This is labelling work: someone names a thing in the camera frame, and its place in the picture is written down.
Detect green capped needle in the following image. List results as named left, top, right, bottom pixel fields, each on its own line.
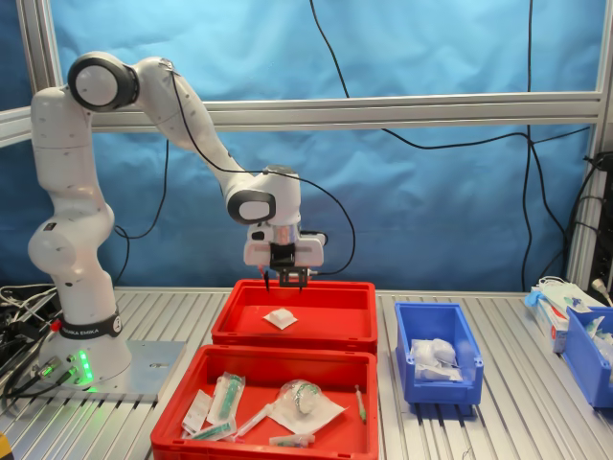
left=353, top=384, right=370, bottom=424

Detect aluminium profile frame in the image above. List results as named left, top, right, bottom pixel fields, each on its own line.
left=0, top=0, right=613, bottom=293

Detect large green syringe packet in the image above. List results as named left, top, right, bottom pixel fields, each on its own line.
left=206, top=373, right=246, bottom=426

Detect black equipment rack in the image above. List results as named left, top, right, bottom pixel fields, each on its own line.
left=591, top=150, right=613, bottom=308

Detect black camera cable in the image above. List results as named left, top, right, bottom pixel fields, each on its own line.
left=112, top=59, right=358, bottom=288

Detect clear medical packets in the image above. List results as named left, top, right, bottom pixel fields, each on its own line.
left=581, top=315, right=613, bottom=370

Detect white labelled flat packet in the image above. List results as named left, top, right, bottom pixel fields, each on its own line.
left=181, top=388, right=215, bottom=432

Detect blue face masks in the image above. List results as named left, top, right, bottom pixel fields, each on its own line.
left=524, top=275, right=593, bottom=312

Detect crumpled clear wrapped bandage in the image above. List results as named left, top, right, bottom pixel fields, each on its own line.
left=410, top=337, right=457, bottom=368

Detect small green orange packet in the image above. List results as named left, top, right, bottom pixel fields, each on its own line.
left=268, top=433, right=317, bottom=449

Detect white face mask box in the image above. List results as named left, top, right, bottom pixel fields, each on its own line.
left=531, top=287, right=576, bottom=355

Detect long clear syringe packet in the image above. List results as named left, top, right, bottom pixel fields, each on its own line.
left=233, top=402, right=280, bottom=438

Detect labelled bandage packet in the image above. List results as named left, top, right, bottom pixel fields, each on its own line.
left=414, top=361, right=465, bottom=383

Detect black base cables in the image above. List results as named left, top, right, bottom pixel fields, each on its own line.
left=0, top=313, right=78, bottom=400

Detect slim green syringe packet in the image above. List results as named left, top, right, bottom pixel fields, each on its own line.
left=191, top=415, right=238, bottom=442

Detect coiled tubing packet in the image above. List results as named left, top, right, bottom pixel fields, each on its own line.
left=267, top=378, right=351, bottom=430

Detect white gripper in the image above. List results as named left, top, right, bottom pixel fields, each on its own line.
left=242, top=223, right=325, bottom=294

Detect blue plastic storage bin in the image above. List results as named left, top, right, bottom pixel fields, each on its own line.
left=394, top=301, right=485, bottom=406
left=562, top=305, right=613, bottom=409

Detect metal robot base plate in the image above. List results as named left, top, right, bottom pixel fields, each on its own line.
left=47, top=339, right=187, bottom=403

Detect black hanging cable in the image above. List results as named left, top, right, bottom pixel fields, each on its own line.
left=381, top=125, right=593, bottom=150
left=308, top=0, right=353, bottom=100
left=519, top=0, right=571, bottom=291

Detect white bandage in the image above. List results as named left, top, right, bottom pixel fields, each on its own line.
left=261, top=309, right=299, bottom=331

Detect red plastic crate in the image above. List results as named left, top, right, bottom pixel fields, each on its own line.
left=211, top=279, right=378, bottom=356
left=149, top=343, right=380, bottom=460

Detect black bracket with small camera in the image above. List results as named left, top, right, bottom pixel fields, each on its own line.
left=268, top=241, right=318, bottom=288

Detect blue cloth backdrop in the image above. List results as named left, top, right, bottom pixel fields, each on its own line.
left=0, top=0, right=613, bottom=291

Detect white plug cable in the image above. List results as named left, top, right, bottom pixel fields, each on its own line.
left=591, top=277, right=613, bottom=306

